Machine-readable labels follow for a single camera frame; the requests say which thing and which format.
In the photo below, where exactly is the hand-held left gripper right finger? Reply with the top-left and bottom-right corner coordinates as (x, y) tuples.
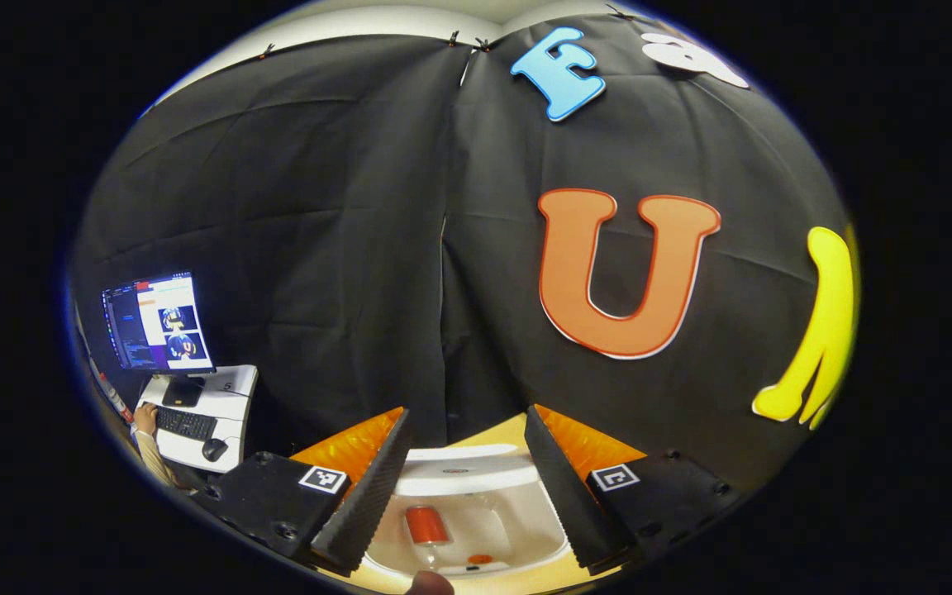
(524, 404), (745, 577)

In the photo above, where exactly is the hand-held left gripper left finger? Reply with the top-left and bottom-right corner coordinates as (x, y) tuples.
(195, 407), (412, 577)

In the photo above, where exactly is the red pop can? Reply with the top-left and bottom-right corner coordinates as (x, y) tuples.
(404, 505), (452, 571)

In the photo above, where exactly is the white desktop garbage bin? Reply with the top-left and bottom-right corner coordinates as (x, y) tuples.
(360, 444), (572, 579)

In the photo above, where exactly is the white side table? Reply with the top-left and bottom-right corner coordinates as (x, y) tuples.
(136, 364), (259, 474)

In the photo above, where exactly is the black keyboard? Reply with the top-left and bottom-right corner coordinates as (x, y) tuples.
(154, 405), (218, 443)

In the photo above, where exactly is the black monitor stand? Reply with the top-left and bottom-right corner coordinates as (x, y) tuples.
(162, 376), (206, 408)

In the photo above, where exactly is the computer monitor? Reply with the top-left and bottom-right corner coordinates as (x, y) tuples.
(101, 271), (217, 377)

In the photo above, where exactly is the black backdrop cloth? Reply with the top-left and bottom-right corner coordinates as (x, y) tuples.
(71, 12), (861, 497)

